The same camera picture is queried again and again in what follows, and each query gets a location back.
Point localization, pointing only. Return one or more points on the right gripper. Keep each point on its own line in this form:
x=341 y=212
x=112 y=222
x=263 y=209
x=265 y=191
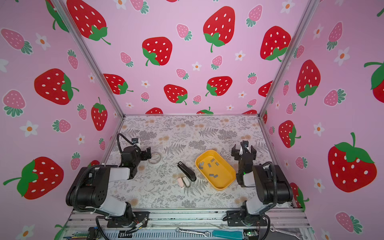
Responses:
x=244 y=152

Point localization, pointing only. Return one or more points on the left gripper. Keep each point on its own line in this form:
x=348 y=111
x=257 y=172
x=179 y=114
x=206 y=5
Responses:
x=143 y=153

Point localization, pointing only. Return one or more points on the black stapler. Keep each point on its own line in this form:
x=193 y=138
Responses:
x=190 y=174

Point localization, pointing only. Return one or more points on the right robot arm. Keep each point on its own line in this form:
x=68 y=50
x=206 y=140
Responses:
x=271 y=185

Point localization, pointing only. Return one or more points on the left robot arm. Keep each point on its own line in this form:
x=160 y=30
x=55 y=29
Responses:
x=89 y=191

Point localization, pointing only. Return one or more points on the clear tape roll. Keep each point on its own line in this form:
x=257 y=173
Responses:
x=155 y=159

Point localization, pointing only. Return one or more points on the yellow plastic tray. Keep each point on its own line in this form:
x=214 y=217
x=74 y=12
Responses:
x=215 y=164

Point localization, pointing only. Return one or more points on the silver wrench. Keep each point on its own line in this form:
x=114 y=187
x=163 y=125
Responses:
x=206 y=234
x=296 y=235

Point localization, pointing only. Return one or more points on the teal handled tool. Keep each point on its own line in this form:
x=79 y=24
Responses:
x=237 y=235

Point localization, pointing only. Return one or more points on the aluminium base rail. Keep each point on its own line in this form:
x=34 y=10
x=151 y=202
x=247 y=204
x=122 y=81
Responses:
x=162 y=224

